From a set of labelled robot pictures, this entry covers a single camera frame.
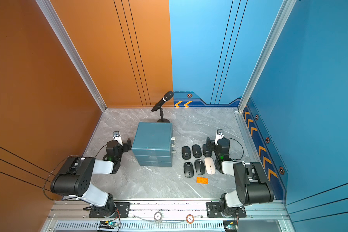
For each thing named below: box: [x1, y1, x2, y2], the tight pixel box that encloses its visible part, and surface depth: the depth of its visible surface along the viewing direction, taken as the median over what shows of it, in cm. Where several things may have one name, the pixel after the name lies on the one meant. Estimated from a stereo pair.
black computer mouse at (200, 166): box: [194, 159, 206, 175], surface depth 89 cm
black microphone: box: [150, 90, 174, 113], surface depth 88 cm
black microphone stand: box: [156, 107, 171, 123], surface depth 108 cm
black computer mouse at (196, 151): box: [191, 144, 203, 159], surface depth 96 cm
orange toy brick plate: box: [196, 176, 209, 185], surface depth 84 cm
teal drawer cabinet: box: [131, 121, 174, 168], surface depth 79 cm
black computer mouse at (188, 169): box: [183, 161, 194, 179], surface depth 87 cm
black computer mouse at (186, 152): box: [181, 145, 192, 160], surface depth 94 cm
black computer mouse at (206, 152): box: [202, 143, 212, 158], surface depth 94 cm
